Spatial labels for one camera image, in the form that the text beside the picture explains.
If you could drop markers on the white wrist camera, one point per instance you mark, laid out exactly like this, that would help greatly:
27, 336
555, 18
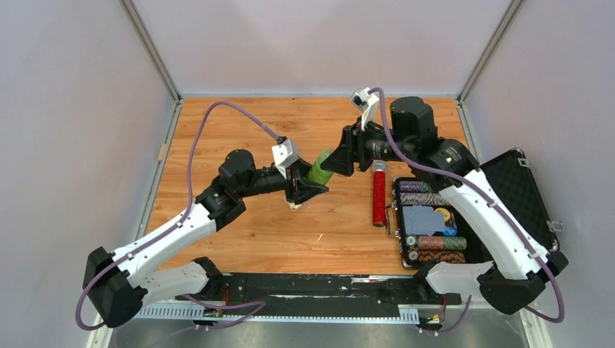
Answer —
286, 153
367, 103

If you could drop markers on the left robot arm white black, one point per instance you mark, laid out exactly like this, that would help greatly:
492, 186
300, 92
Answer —
121, 282

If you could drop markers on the green purple chip row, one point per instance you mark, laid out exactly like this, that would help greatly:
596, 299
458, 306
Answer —
419, 193

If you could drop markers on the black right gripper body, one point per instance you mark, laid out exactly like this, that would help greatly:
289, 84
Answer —
371, 146

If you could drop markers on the black poker chip case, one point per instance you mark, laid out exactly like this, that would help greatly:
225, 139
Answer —
512, 180

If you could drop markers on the green pill bottle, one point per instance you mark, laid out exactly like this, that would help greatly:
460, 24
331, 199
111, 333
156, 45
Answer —
316, 173

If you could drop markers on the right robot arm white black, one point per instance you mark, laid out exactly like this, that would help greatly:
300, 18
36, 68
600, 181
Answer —
519, 268

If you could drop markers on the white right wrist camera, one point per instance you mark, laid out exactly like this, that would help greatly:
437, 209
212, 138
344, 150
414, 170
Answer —
367, 103

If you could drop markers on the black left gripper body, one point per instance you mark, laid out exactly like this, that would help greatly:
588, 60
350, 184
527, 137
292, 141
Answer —
291, 173

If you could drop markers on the orange black chip row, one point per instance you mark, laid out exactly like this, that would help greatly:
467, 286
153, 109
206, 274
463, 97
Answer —
423, 249

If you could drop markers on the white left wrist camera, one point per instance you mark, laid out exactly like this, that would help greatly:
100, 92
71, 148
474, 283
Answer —
286, 153

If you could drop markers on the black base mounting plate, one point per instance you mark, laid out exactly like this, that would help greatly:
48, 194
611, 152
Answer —
324, 295

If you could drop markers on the blue playing card deck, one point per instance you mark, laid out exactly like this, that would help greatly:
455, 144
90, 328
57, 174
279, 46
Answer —
422, 221

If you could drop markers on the red glitter tube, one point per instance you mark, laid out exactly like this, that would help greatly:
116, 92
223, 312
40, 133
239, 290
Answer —
379, 169

